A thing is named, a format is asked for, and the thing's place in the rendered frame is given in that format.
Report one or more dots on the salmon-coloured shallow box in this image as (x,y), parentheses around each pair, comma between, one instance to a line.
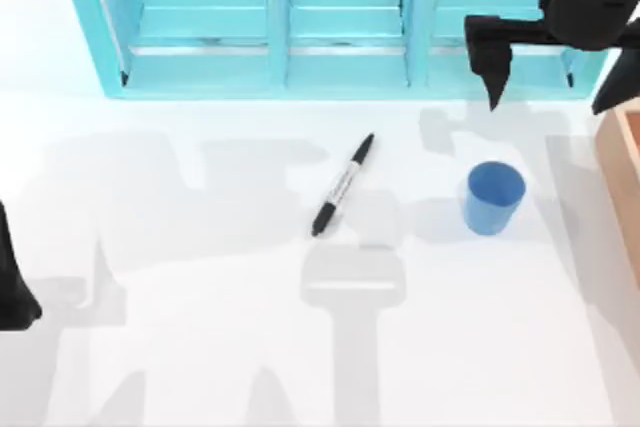
(617,187)

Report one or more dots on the blue cup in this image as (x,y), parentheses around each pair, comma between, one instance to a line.
(492,207)

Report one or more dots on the light blue rack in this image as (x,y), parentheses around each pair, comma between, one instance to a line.
(345,7)

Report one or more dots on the black marker pen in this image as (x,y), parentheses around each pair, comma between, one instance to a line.
(342,186)

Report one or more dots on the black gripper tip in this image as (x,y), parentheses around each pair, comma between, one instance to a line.
(14,297)

